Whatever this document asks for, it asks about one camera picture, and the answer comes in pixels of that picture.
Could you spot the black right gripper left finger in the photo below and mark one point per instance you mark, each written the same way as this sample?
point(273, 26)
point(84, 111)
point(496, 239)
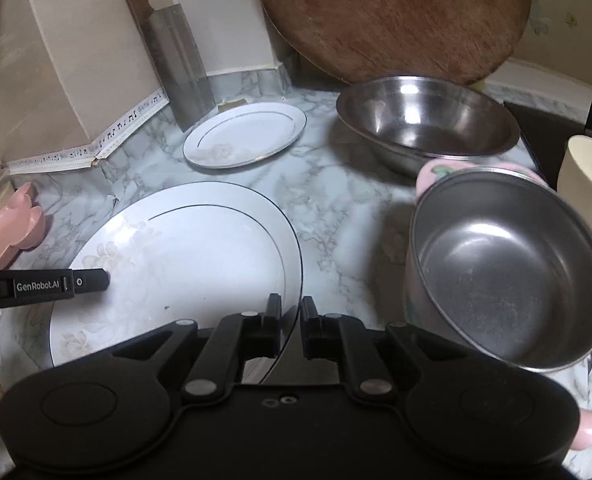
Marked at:
point(237, 339)

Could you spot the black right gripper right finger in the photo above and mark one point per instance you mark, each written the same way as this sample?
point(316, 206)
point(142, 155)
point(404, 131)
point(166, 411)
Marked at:
point(345, 341)

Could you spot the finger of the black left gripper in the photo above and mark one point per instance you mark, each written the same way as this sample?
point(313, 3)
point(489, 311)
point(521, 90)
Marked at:
point(90, 280)

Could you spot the pink bear-shaped plate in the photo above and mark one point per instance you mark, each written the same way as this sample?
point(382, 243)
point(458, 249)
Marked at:
point(22, 225)

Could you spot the large white floral plate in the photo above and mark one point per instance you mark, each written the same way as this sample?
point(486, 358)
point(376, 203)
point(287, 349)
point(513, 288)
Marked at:
point(200, 251)

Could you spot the pink handled steel bowl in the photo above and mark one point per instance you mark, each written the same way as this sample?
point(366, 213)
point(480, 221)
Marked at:
point(499, 262)

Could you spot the small white rimmed plate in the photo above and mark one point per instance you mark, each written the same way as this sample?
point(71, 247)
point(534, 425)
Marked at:
point(244, 135)

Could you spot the wide stainless steel bowl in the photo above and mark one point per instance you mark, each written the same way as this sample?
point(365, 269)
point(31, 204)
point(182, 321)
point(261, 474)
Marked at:
point(409, 120)

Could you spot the black gas stove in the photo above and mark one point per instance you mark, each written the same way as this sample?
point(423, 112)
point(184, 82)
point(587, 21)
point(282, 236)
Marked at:
point(546, 136)

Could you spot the round wooden cutting board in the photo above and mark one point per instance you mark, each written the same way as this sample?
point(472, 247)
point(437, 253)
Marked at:
point(462, 41)

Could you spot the steel cleaver with wooden handle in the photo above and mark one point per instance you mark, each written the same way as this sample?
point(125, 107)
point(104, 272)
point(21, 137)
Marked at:
point(171, 46)

